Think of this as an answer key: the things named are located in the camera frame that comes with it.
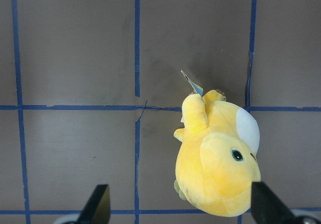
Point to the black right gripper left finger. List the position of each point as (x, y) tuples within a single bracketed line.
[(97, 208)]

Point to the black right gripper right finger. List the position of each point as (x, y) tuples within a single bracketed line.
[(266, 207)]

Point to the yellow plush dinosaur toy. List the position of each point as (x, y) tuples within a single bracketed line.
[(216, 164)]

